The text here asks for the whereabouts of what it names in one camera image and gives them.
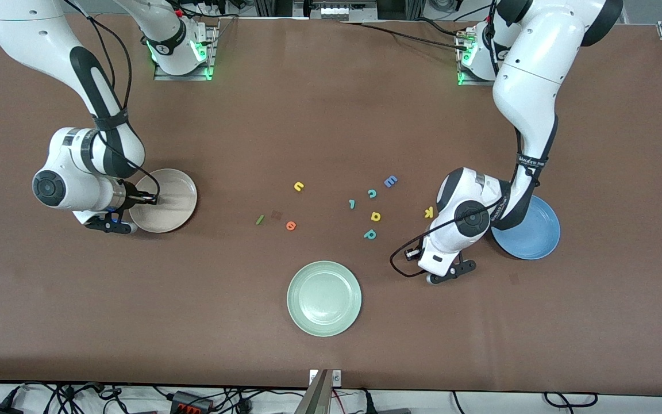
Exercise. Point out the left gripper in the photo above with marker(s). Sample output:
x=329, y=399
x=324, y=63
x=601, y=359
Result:
x=418, y=255

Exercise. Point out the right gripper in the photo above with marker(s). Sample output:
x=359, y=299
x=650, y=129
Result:
x=131, y=195

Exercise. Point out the yellow letter k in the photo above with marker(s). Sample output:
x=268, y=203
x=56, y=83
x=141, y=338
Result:
x=429, y=213

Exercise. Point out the orange letter e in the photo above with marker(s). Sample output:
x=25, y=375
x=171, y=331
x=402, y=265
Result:
x=291, y=229

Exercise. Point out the yellow letter u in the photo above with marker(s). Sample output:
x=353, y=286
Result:
x=302, y=185

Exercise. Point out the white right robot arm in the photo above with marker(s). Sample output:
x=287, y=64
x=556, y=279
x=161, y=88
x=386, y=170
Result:
x=20, y=34

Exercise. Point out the beige brown round plate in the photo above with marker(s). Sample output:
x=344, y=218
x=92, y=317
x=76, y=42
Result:
x=176, y=207

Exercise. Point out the teal letter q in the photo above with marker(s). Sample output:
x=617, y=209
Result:
x=366, y=236

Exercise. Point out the yellow letter a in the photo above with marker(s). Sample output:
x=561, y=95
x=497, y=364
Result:
x=372, y=217

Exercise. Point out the teal letter c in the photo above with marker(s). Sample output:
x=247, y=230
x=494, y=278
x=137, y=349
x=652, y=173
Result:
x=369, y=194

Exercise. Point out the blue letter E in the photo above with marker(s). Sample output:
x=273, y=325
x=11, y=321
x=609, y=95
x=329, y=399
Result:
x=389, y=181

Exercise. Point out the pale green round plate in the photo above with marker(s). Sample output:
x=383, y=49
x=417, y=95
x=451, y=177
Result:
x=324, y=298

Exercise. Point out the blue round plate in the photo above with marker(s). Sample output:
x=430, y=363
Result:
x=538, y=236

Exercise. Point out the black power plug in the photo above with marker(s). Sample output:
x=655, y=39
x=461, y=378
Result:
x=369, y=405

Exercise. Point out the black orange power strip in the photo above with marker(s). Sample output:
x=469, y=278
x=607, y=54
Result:
x=190, y=402

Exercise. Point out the black power adapter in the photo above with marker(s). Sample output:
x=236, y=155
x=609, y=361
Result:
x=0, y=409

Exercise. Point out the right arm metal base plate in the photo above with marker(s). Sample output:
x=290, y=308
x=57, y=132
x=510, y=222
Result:
x=210, y=72

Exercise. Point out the gray metal post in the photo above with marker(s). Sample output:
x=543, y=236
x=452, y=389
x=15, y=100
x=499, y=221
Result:
x=316, y=399

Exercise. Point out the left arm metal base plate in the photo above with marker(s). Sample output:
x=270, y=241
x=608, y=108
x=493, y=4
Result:
x=463, y=82

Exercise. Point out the aluminium frame with connector box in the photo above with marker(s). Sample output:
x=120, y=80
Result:
x=345, y=10

